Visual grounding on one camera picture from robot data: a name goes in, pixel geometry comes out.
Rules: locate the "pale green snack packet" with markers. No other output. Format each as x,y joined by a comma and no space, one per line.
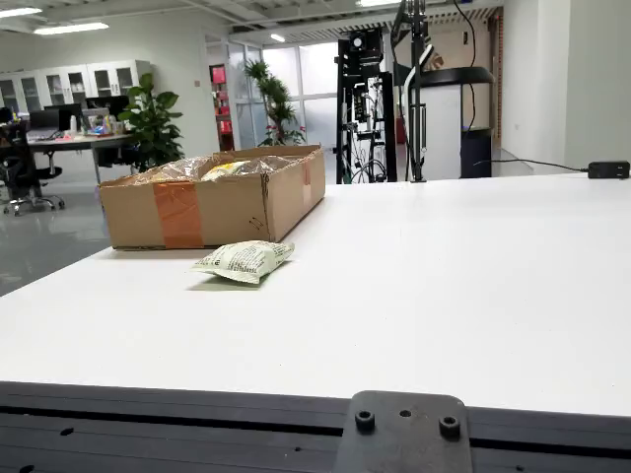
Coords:
244,261

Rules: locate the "yellow snack packet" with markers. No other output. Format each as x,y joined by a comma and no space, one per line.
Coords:
229,169

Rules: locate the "brown cardboard box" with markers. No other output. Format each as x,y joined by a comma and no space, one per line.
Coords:
231,212

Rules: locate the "tall thin potted plant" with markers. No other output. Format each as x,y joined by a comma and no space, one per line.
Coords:
276,98

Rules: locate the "clear plastic bag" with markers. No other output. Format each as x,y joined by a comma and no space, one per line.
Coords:
172,170

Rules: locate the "black pole stand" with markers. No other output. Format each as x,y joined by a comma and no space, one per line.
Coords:
418,113

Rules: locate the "white cabinet with black top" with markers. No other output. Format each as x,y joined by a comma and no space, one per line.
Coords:
443,123

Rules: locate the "black equipment rack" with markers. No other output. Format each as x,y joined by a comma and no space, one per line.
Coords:
362,64

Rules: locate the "red shelf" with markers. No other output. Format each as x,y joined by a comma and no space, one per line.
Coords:
219,76

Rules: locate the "black bolt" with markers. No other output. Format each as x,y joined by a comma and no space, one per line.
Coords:
449,427
365,421

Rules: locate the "broad leaf potted plant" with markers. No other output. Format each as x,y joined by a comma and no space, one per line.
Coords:
153,123

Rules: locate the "small ceiling light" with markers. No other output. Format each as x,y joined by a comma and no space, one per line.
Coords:
277,37

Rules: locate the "black mounting plate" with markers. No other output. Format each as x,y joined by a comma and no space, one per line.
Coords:
404,443

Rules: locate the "black computer monitor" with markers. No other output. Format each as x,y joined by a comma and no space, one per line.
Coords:
43,119
69,112
111,102

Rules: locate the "grey office desk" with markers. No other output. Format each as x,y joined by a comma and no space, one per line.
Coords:
84,141

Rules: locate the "black power adapter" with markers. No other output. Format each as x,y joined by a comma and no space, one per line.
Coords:
609,170

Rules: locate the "black office chair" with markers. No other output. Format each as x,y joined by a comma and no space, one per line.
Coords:
20,167

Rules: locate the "long ceiling light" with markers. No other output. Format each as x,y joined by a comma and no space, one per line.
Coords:
71,28
17,12

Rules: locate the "black aluminium rail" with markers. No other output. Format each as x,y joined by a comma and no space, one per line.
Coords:
148,424

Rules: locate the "white wall cabinets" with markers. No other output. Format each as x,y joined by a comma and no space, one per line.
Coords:
74,84

